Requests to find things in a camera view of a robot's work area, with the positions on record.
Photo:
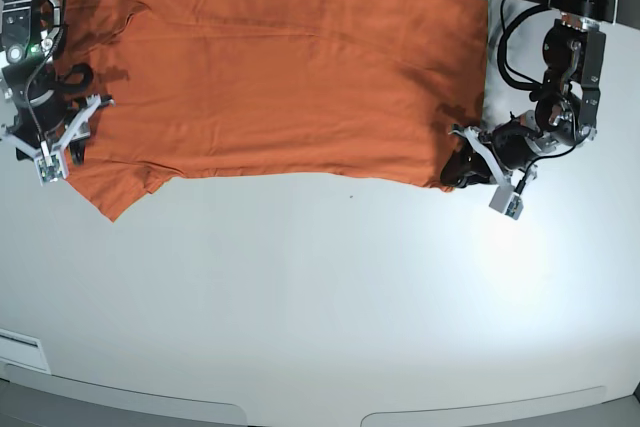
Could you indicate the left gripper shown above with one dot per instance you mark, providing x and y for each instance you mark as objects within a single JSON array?
[{"x": 509, "y": 145}]

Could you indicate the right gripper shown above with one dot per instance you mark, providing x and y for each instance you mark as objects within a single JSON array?
[{"x": 47, "y": 111}]

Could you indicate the orange T-shirt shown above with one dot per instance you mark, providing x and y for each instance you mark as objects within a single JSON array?
[{"x": 224, "y": 88}]

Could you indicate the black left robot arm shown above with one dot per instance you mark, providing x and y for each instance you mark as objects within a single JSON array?
[{"x": 566, "y": 99}]

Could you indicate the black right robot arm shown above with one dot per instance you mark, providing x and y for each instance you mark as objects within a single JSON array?
[{"x": 32, "y": 35}]

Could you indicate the white label plate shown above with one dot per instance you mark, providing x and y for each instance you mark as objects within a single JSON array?
[{"x": 23, "y": 351}]

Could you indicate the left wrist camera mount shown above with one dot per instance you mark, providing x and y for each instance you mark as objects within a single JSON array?
[{"x": 507, "y": 198}]

